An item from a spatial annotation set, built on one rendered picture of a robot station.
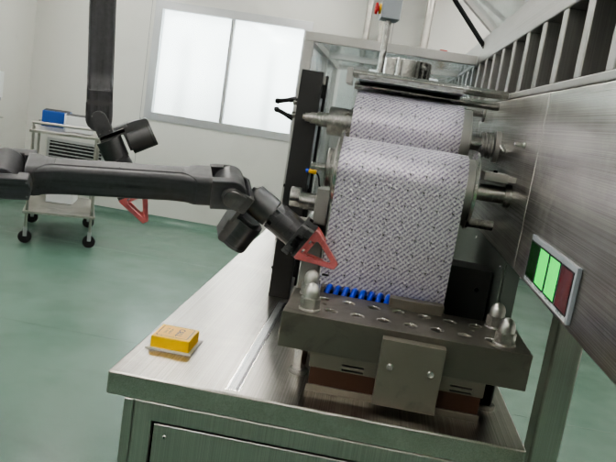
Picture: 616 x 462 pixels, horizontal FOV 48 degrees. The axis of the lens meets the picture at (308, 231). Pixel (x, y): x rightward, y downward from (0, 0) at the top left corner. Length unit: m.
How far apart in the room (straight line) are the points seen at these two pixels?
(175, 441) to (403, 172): 0.61
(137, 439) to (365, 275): 0.49
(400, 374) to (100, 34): 0.97
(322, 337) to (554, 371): 0.58
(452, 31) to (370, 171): 5.68
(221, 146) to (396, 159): 5.79
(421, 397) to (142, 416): 0.44
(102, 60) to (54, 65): 6.00
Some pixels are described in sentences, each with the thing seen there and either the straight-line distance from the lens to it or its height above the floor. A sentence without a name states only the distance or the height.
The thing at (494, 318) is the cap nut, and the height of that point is 1.05.
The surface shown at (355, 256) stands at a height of 1.10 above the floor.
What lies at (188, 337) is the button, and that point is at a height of 0.92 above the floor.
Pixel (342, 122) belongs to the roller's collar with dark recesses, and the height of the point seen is 1.34.
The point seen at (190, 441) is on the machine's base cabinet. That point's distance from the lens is 1.17.
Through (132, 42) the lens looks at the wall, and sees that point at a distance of 7.31.
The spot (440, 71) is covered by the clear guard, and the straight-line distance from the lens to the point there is 2.31.
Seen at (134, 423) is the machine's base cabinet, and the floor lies 0.82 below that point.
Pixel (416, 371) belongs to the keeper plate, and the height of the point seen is 0.98.
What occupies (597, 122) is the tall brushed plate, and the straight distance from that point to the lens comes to 0.92.
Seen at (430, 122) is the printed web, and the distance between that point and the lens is 1.51.
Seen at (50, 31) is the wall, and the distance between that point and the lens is 7.66.
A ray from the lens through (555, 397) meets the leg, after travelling 1.55.
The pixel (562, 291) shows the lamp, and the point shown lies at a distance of 0.90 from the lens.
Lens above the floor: 1.35
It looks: 10 degrees down
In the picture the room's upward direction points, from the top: 9 degrees clockwise
